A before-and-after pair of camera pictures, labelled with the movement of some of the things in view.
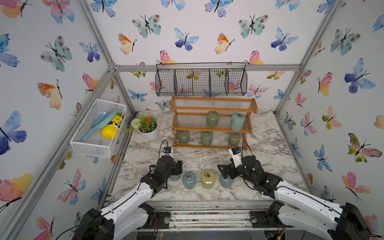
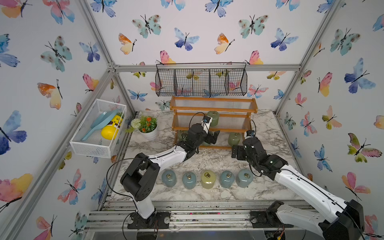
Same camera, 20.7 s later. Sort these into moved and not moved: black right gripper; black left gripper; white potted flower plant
Moved: black left gripper; black right gripper
Not moved: white potted flower plant
